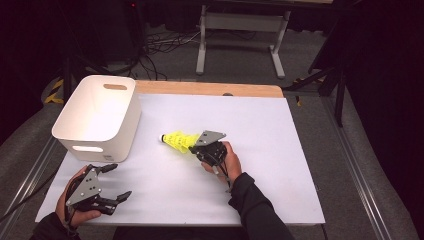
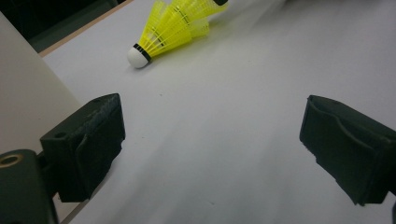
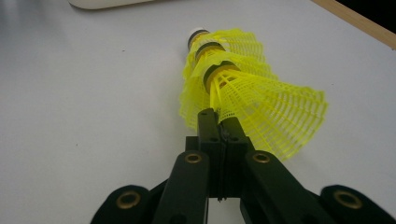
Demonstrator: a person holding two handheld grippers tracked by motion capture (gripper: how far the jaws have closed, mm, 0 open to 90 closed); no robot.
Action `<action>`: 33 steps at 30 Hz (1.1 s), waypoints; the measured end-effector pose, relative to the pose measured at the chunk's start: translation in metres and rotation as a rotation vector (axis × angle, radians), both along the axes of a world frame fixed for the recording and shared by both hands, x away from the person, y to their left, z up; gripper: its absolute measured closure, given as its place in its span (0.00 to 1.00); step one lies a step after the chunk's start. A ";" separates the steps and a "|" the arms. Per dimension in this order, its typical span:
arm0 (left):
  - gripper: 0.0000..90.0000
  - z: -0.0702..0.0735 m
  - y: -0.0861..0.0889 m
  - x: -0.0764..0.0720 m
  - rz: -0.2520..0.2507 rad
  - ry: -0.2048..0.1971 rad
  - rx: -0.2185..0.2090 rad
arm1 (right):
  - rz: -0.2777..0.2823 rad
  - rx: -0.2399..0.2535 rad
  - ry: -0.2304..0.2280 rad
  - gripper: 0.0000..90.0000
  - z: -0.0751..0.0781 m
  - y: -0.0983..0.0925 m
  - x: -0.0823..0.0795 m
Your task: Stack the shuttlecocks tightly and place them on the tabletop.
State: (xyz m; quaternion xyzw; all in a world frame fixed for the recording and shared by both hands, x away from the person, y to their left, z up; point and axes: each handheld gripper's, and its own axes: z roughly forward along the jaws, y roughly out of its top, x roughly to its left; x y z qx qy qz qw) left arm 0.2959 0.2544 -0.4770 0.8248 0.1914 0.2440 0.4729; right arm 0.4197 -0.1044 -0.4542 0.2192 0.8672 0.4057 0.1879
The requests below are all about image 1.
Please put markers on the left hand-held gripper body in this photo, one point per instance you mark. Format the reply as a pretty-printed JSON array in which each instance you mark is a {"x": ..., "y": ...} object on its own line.
[{"x": 85, "y": 188}]

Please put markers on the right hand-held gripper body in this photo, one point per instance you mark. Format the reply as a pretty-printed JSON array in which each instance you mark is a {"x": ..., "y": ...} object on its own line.
[{"x": 210, "y": 151}]

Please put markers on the white plastic bin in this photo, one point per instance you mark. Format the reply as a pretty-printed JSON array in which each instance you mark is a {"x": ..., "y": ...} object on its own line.
[{"x": 96, "y": 113}]

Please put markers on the person's right hand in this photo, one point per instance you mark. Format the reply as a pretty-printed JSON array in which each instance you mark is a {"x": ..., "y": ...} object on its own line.
[{"x": 233, "y": 163}]

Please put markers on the person's left hand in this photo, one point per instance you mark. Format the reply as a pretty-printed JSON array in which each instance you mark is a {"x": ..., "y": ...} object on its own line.
[{"x": 78, "y": 218}]

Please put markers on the white table sheet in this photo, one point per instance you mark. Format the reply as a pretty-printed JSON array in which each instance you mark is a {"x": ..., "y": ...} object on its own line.
[{"x": 200, "y": 200}]

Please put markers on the person's dark pants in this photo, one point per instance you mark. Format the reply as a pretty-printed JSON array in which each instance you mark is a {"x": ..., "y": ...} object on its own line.
[{"x": 180, "y": 233}]

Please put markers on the yellow black hazard tape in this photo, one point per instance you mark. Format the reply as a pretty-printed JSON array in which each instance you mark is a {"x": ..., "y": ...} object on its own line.
[{"x": 55, "y": 93}]

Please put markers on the black metal stand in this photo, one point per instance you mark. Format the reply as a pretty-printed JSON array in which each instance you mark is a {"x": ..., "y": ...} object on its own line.
[{"x": 68, "y": 78}]

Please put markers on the black tripod stand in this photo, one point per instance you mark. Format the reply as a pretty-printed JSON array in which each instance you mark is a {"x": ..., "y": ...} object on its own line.
[{"x": 336, "y": 71}]

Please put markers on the metal floor rail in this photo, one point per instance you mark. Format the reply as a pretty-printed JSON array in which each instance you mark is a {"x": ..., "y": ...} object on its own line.
[
  {"x": 356, "y": 173},
  {"x": 26, "y": 186}
]

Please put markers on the grey metal desk frame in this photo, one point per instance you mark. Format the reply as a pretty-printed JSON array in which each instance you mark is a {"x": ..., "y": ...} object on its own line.
[{"x": 240, "y": 22}]

